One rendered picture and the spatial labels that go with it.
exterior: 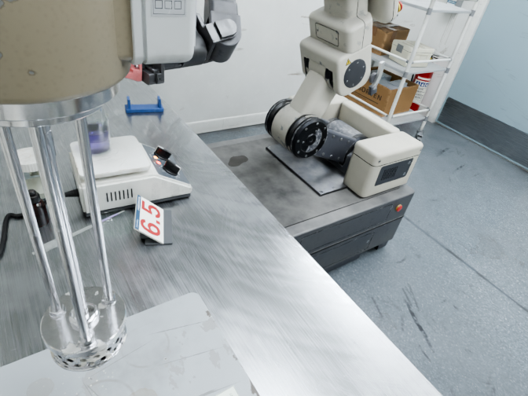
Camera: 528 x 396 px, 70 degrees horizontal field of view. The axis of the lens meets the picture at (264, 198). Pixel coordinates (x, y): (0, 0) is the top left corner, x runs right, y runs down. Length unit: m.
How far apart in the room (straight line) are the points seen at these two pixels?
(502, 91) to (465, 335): 2.12
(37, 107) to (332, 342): 0.49
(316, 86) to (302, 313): 1.00
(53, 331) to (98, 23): 0.26
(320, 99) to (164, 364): 1.14
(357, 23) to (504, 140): 2.27
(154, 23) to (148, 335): 0.42
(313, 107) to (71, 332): 1.22
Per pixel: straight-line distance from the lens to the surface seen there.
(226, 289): 0.61
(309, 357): 0.56
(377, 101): 2.82
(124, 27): 0.21
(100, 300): 0.38
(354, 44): 1.39
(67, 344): 0.36
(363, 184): 1.54
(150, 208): 0.71
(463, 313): 1.89
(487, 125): 3.49
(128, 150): 0.75
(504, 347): 1.88
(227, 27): 0.74
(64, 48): 0.19
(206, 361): 0.53
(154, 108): 1.10
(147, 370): 0.52
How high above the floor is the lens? 1.22
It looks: 36 degrees down
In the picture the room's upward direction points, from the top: 11 degrees clockwise
